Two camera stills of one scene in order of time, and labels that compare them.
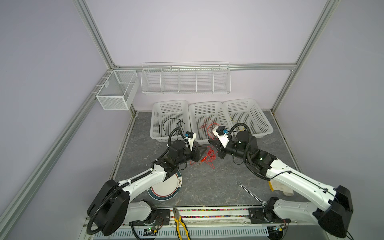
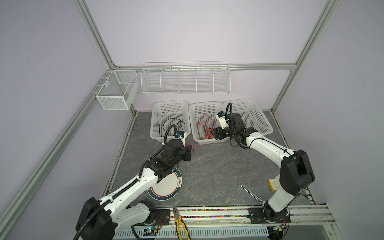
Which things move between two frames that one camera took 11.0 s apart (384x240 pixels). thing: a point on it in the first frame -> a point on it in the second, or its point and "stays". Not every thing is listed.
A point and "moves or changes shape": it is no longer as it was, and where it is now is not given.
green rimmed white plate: x=168 y=189 stays
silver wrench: x=250 y=193 stays
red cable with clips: x=210 y=158 moves or changes shape
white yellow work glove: x=275 y=185 stays
